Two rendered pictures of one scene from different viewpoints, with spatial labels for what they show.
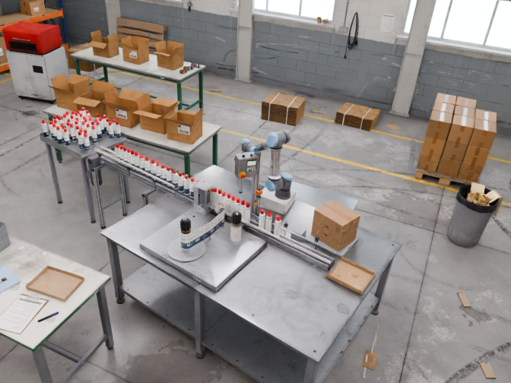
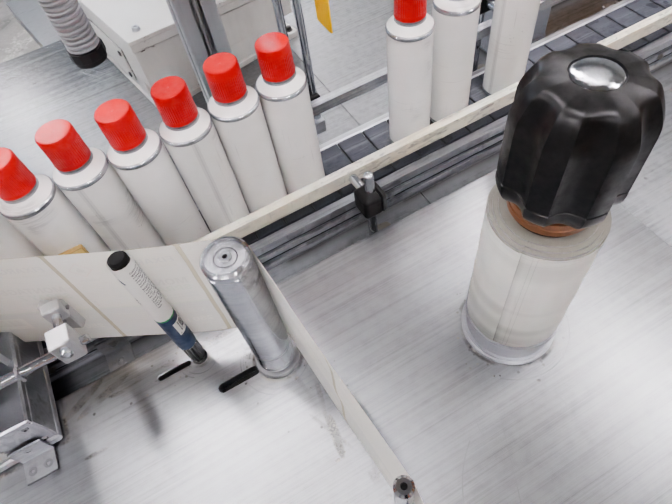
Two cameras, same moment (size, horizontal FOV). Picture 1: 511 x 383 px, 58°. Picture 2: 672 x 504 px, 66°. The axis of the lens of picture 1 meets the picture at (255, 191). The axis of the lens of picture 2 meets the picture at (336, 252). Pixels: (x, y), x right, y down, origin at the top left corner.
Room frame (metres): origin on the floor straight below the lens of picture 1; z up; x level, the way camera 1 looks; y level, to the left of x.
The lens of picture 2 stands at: (2.97, 0.40, 1.37)
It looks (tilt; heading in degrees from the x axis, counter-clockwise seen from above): 56 degrees down; 307
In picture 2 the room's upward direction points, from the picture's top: 11 degrees counter-clockwise
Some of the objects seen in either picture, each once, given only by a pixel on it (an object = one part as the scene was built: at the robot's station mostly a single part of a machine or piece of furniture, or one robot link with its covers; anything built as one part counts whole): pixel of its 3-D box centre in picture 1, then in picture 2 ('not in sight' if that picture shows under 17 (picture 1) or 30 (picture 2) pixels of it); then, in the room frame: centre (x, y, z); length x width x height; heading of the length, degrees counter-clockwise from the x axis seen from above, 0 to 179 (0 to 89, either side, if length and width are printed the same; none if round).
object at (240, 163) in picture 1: (245, 165); not in sight; (3.38, 0.09, 1.38); 0.17 x 0.10 x 0.19; 112
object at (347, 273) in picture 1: (350, 274); not in sight; (2.70, -0.79, 0.85); 0.30 x 0.26 x 0.04; 57
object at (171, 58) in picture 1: (169, 55); not in sight; (7.49, 1.55, 0.97); 0.43 x 0.42 x 0.37; 154
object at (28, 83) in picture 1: (38, 63); not in sight; (7.75, 3.86, 0.61); 0.70 x 0.60 x 1.22; 79
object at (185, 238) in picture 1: (185, 234); not in sight; (2.84, 0.52, 1.04); 0.09 x 0.09 x 0.29
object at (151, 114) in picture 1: (158, 113); not in sight; (5.21, 1.24, 0.96); 0.53 x 0.45 x 0.37; 159
